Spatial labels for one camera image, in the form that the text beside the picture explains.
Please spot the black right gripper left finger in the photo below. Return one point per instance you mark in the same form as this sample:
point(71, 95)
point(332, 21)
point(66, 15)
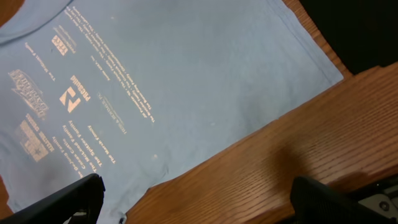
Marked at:
point(79, 202)

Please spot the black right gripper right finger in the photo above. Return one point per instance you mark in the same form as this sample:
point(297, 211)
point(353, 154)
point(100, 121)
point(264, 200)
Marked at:
point(314, 202)

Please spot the light blue t-shirt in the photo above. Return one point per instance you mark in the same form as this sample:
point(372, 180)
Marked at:
point(142, 91)

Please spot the black garment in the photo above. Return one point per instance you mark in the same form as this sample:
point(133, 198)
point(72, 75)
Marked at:
point(363, 33)

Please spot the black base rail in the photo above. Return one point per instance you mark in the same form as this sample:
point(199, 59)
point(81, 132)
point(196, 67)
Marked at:
point(379, 196)

